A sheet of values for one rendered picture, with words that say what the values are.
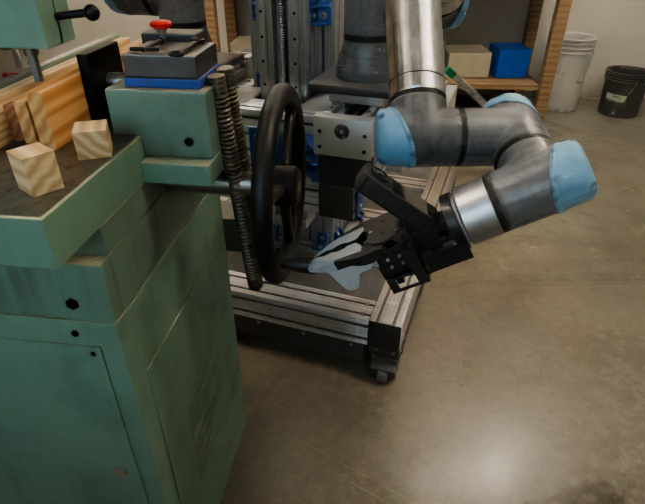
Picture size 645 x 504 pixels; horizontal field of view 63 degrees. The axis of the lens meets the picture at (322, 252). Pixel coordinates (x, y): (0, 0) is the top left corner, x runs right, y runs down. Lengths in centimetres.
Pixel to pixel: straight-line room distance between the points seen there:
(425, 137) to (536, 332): 127
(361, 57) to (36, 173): 84
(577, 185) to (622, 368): 125
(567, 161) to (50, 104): 60
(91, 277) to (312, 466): 87
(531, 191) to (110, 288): 51
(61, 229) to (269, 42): 99
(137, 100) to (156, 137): 5
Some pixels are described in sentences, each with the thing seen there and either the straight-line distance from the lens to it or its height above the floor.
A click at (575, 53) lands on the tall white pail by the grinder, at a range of 397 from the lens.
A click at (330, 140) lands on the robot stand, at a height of 72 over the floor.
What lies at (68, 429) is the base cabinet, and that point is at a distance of 92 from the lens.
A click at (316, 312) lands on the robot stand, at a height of 22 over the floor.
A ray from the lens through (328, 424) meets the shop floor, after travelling 147.
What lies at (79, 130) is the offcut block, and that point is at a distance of 69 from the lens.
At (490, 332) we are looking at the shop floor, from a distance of 181.
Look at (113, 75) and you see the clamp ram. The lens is 81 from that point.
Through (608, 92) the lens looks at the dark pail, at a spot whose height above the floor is 15.
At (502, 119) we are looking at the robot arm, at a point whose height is 93.
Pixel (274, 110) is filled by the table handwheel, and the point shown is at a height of 94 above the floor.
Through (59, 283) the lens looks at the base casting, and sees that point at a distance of 71.
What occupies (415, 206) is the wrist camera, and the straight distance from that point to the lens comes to 65.
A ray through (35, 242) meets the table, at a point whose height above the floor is 87.
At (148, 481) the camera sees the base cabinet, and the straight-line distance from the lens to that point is 96.
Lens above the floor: 115
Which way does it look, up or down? 33 degrees down
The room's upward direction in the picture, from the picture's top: straight up
